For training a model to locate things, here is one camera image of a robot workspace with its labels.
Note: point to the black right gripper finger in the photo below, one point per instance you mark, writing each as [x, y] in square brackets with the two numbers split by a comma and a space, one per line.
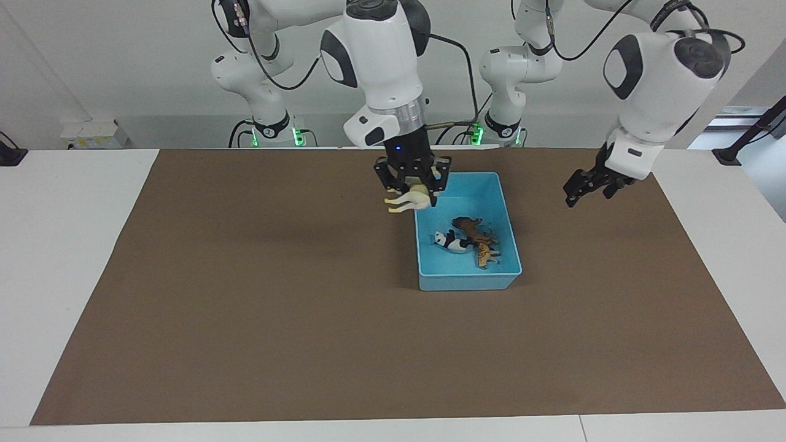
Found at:
[439, 178]
[384, 175]

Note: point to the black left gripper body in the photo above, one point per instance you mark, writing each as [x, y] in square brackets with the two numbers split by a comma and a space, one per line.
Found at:
[605, 175]

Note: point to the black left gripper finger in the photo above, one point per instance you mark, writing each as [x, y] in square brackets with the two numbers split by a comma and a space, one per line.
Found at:
[611, 189]
[577, 187]

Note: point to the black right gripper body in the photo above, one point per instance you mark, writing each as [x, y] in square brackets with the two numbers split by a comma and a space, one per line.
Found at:
[408, 159]

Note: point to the cream horse toy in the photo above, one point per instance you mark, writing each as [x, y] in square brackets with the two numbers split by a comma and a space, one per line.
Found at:
[417, 197]

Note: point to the brown lion toy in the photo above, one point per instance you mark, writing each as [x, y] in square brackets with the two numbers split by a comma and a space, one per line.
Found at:
[470, 228]

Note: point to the black white panda toy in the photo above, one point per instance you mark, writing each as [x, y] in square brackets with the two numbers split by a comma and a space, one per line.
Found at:
[454, 244]

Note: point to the orange tiger toy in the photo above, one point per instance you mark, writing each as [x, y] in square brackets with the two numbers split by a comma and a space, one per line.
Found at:
[485, 253]

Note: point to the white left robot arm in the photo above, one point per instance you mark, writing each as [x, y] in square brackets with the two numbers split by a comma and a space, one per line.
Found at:
[657, 92]

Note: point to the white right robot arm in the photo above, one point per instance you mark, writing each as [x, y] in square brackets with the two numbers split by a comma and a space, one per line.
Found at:
[381, 61]

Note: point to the light blue storage box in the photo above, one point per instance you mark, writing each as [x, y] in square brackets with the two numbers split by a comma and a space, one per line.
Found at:
[465, 276]

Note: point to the white cardboard box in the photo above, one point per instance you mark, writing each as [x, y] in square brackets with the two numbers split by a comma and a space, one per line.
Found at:
[92, 135]

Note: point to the black clamp stand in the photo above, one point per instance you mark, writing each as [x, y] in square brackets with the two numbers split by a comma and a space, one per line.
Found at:
[752, 132]

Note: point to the brown table mat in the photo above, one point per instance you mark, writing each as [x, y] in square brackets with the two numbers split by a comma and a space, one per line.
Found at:
[307, 362]

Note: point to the black table clamp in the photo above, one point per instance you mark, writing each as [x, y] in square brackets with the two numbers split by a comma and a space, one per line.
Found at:
[11, 153]

